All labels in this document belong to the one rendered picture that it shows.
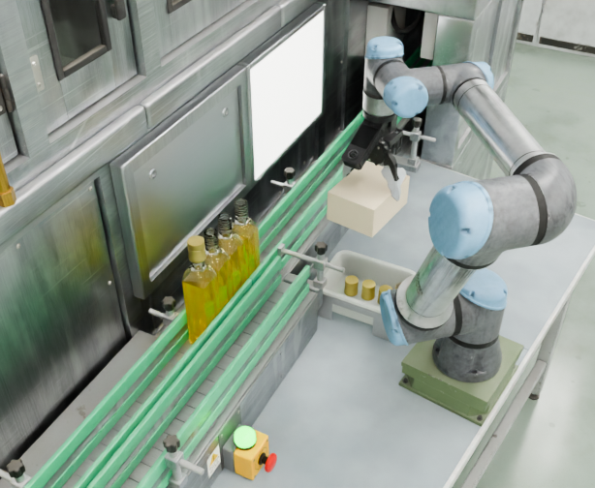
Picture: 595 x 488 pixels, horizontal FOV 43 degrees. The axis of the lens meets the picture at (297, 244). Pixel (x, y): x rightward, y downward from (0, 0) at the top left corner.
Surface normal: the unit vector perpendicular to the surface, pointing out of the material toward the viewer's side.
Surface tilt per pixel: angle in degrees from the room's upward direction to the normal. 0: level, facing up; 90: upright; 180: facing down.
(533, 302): 0
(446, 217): 83
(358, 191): 0
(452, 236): 82
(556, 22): 90
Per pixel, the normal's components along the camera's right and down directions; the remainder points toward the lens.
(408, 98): 0.25, 0.61
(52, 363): 0.90, 0.27
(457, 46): -0.45, 0.56
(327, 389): 0.00, -0.78
